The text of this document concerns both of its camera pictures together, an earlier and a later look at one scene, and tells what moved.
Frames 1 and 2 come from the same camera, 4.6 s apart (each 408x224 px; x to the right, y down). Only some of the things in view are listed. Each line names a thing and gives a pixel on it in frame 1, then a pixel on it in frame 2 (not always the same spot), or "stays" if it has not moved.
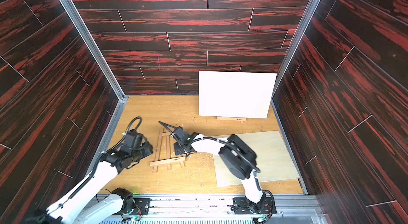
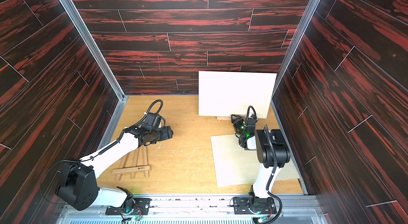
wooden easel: x=220 y=118 stays
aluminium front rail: x=219 y=209 stays
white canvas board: x=236 y=94 stays
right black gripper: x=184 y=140 to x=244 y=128
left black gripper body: x=145 y=150 to x=162 y=134
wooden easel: x=169 y=161 to x=134 y=169
